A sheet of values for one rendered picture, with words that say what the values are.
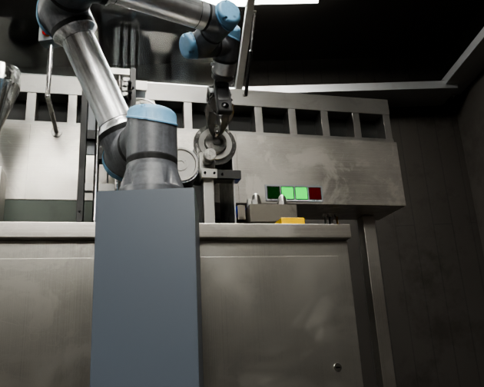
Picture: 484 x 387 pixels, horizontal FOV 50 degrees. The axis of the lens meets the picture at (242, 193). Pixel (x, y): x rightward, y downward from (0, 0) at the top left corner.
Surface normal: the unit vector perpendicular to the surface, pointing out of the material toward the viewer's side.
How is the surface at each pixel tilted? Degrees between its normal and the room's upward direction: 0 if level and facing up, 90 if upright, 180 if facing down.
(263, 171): 90
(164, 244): 90
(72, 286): 90
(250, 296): 90
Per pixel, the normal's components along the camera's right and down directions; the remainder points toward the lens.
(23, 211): 0.23, -0.29
